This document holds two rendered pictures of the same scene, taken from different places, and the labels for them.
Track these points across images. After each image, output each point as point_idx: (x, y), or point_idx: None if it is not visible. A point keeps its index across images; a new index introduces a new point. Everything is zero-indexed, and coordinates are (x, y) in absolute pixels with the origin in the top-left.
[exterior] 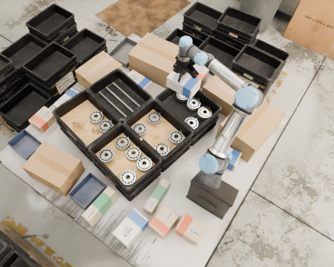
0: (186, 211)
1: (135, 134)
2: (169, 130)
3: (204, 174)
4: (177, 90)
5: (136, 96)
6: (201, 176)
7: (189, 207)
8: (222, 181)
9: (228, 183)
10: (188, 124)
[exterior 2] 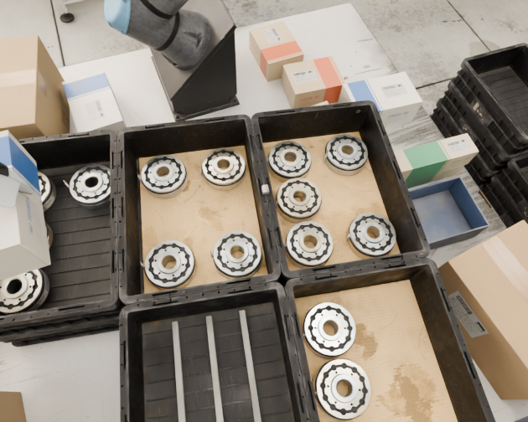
0: (257, 84)
1: (271, 213)
2: (160, 209)
3: (194, 25)
4: (36, 205)
5: (155, 396)
6: (202, 33)
7: (246, 87)
8: (158, 54)
9: (141, 80)
10: (102, 184)
